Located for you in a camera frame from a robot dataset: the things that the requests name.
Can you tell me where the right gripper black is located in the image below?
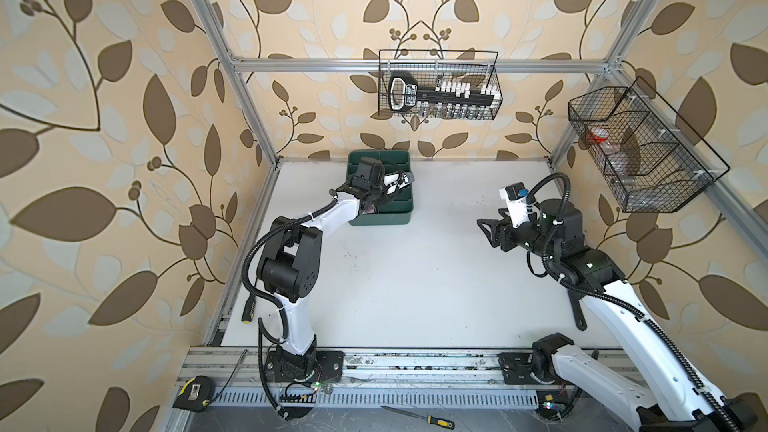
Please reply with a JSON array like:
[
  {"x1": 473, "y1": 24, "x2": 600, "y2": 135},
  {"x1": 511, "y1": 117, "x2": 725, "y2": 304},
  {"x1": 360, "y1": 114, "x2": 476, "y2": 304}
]
[{"x1": 477, "y1": 206, "x2": 556, "y2": 265}]

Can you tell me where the green plastic divided tray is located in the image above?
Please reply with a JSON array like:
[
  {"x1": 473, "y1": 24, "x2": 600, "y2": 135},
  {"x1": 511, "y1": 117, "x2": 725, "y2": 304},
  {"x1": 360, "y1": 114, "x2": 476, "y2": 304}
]
[{"x1": 345, "y1": 150, "x2": 414, "y2": 226}]

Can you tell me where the black grey argyle sock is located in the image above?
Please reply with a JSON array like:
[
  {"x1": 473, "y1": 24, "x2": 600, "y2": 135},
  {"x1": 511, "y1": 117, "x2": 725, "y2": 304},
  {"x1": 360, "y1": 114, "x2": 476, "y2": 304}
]
[{"x1": 390, "y1": 172, "x2": 415, "y2": 190}]

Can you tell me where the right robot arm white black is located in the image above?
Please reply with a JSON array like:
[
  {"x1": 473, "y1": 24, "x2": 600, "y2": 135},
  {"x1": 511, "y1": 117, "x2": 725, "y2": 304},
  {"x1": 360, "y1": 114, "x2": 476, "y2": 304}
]
[{"x1": 477, "y1": 173, "x2": 758, "y2": 431}]

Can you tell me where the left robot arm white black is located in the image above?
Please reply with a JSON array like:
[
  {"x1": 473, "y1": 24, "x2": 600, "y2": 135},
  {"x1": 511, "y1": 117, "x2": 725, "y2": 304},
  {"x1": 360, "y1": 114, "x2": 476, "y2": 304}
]
[{"x1": 241, "y1": 156, "x2": 414, "y2": 378}]

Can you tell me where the green pipe wrench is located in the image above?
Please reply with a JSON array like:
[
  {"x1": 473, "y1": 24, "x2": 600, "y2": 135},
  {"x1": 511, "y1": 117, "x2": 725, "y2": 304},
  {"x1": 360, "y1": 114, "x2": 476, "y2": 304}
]
[{"x1": 568, "y1": 291, "x2": 588, "y2": 331}]

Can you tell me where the red lidded container in basket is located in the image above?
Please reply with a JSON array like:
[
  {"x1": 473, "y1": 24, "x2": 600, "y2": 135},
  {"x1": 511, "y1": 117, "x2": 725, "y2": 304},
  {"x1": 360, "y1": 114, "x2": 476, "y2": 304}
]
[{"x1": 585, "y1": 126, "x2": 611, "y2": 146}]

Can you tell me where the black yellow screwdriver on table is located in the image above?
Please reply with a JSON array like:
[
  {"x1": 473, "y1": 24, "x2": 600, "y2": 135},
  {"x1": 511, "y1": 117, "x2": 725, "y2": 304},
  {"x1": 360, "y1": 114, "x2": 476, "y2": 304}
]
[{"x1": 241, "y1": 292, "x2": 257, "y2": 324}]

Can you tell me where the black yellow tape measure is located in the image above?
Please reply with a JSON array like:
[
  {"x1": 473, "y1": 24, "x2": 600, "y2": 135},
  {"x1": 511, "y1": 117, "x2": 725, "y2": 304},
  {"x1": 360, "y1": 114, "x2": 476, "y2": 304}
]
[{"x1": 173, "y1": 376, "x2": 216, "y2": 413}]

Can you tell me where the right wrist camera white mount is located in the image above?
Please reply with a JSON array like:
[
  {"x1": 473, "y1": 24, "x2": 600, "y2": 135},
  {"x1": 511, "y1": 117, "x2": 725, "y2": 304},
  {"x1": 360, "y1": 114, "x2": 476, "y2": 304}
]
[{"x1": 499, "y1": 182, "x2": 532, "y2": 229}]

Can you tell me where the black socket set rail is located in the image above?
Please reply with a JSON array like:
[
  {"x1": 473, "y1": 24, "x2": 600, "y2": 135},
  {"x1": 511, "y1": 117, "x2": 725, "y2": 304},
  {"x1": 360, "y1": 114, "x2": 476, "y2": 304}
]
[{"x1": 381, "y1": 71, "x2": 503, "y2": 112}]

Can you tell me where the black wire basket back wall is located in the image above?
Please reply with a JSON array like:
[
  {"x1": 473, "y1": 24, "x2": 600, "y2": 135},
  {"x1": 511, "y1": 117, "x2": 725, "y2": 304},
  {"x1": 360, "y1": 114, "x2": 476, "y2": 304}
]
[{"x1": 377, "y1": 48, "x2": 503, "y2": 122}]

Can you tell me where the black wire basket wall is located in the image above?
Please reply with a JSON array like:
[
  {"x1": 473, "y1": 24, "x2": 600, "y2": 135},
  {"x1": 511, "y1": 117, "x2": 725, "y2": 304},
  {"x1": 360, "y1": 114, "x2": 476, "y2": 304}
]
[
  {"x1": 568, "y1": 77, "x2": 730, "y2": 213},
  {"x1": 377, "y1": 48, "x2": 503, "y2": 122}
]

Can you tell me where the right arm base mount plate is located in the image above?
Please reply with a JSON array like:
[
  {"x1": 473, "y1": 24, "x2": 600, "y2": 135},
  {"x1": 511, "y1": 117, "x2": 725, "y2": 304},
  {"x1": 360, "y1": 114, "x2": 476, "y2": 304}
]
[{"x1": 497, "y1": 351, "x2": 561, "y2": 386}]

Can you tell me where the black wire basket right wall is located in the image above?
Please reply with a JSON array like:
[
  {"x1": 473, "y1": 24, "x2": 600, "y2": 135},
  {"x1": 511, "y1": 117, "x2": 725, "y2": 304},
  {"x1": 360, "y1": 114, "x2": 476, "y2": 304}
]
[{"x1": 568, "y1": 77, "x2": 730, "y2": 213}]

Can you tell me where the yellow black handled screwdriver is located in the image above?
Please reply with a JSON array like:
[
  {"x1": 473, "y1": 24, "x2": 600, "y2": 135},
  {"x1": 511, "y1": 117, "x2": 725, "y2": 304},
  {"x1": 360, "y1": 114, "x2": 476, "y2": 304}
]
[{"x1": 380, "y1": 405, "x2": 456, "y2": 430}]

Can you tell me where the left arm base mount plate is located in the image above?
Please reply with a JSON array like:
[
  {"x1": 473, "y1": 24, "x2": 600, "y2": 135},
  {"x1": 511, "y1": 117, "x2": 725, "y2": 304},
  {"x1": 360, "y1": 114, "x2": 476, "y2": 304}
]
[{"x1": 266, "y1": 348, "x2": 345, "y2": 383}]

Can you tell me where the aluminium front rail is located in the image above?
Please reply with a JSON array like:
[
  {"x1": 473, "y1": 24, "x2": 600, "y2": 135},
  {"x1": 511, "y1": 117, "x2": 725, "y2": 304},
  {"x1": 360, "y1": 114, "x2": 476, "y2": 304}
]
[{"x1": 161, "y1": 345, "x2": 685, "y2": 432}]

